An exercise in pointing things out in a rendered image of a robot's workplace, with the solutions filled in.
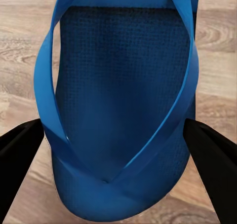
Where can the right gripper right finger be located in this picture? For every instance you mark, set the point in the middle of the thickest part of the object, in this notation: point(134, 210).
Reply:
point(215, 157)

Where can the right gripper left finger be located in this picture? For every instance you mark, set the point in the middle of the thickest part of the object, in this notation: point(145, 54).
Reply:
point(18, 147)

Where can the sandal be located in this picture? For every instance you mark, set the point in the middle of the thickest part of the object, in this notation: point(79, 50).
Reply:
point(127, 80)

